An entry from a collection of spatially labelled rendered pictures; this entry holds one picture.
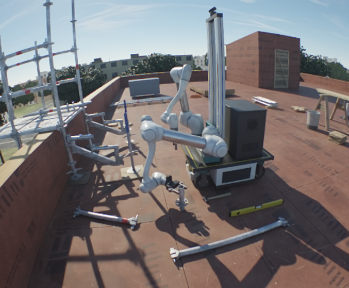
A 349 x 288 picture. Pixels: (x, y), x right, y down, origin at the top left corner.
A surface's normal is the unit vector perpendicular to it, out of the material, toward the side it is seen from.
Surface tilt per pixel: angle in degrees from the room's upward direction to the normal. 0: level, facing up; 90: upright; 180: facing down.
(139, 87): 90
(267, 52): 90
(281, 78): 90
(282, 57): 90
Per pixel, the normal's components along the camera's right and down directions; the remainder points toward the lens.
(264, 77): 0.18, 0.37
